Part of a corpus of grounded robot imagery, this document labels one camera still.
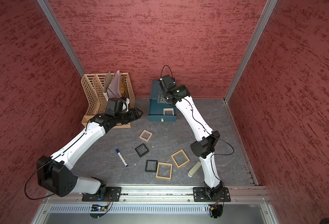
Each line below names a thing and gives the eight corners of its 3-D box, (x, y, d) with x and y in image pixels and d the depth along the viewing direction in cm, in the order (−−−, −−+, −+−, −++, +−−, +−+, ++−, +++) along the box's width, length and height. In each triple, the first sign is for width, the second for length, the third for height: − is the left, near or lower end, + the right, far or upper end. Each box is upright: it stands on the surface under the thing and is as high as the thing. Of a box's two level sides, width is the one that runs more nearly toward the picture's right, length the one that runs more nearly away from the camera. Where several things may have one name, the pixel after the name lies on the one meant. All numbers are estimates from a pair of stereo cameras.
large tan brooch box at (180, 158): (177, 168, 85) (178, 167, 84) (170, 155, 90) (170, 154, 89) (190, 161, 88) (190, 160, 87) (182, 149, 93) (182, 148, 92)
